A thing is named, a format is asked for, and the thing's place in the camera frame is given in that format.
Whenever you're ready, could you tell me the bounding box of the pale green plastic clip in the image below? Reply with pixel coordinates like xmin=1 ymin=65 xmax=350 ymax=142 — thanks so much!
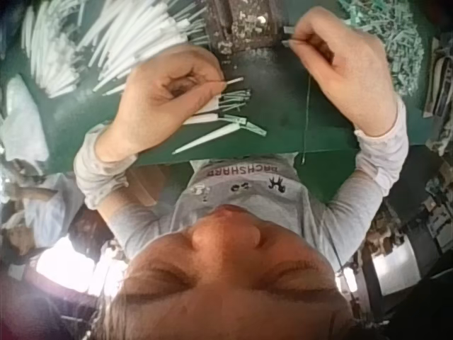
xmin=226 ymin=115 xmax=268 ymax=137

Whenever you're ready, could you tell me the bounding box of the person's right hand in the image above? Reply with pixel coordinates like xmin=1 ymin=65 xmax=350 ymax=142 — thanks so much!
xmin=291 ymin=6 xmax=398 ymax=138

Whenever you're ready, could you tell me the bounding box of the white plastic bag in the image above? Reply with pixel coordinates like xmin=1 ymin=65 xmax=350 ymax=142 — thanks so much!
xmin=0 ymin=75 xmax=51 ymax=168

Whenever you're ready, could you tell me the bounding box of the bundle of thin grey pins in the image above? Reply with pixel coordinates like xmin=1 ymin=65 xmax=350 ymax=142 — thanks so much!
xmin=212 ymin=88 xmax=254 ymax=111

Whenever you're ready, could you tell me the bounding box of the pile of small green parts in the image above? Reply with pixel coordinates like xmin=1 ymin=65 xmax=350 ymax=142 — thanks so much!
xmin=336 ymin=0 xmax=428 ymax=97

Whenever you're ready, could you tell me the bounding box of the thin white stick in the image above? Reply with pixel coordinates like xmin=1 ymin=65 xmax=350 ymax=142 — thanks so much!
xmin=209 ymin=76 xmax=245 ymax=87

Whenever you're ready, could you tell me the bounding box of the dark metal press fixture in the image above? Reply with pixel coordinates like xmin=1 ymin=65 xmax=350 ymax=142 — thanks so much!
xmin=207 ymin=0 xmax=286 ymax=56

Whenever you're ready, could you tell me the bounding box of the person's left hand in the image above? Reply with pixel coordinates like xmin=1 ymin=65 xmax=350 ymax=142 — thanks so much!
xmin=105 ymin=45 xmax=227 ymax=159

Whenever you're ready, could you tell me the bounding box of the cluttered crate of parts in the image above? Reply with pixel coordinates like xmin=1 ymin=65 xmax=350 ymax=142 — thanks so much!
xmin=420 ymin=35 xmax=453 ymax=157

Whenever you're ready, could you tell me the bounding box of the thin green wire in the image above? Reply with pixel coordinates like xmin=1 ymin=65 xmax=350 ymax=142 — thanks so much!
xmin=282 ymin=38 xmax=313 ymax=166

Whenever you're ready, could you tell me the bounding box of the pile of white plastic tubes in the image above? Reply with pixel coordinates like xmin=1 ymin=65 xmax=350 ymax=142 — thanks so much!
xmin=20 ymin=0 xmax=210 ymax=99

